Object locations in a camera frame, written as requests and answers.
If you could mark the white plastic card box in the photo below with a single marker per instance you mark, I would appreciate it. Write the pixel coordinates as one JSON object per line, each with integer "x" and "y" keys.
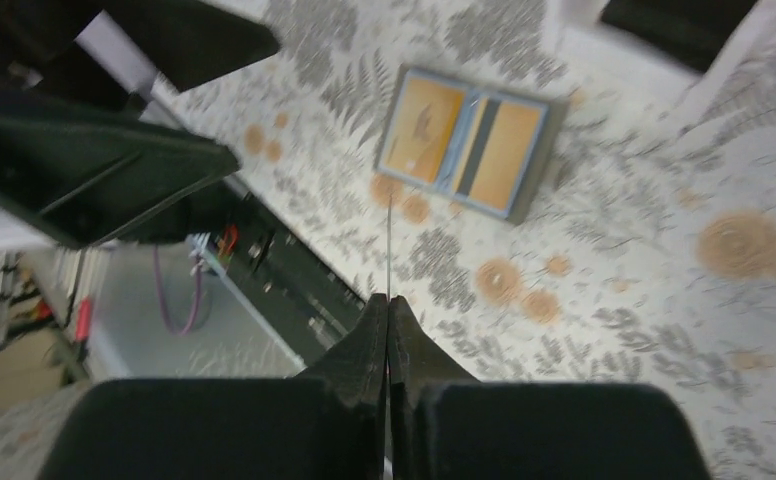
{"x": 660, "y": 60}

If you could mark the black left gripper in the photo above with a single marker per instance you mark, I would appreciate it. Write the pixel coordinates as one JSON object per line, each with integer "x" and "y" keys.
{"x": 77, "y": 165}

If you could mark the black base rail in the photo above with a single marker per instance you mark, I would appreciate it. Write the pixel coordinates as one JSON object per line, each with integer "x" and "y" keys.
{"x": 293, "y": 290}

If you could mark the grey blue card holder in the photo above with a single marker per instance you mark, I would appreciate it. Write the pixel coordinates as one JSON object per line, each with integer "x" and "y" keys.
{"x": 538, "y": 162}

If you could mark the black card sleeve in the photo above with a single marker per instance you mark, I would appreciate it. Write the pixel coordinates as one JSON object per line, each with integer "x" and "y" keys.
{"x": 693, "y": 32}

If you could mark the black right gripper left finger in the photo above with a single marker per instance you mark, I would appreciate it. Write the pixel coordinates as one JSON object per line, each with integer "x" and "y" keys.
{"x": 327, "y": 422}

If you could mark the floral table mat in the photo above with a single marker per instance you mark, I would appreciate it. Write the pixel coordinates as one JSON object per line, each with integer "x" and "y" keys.
{"x": 649, "y": 256}

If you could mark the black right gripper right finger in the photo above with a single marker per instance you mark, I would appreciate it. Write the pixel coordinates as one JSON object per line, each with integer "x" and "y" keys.
{"x": 446, "y": 424}

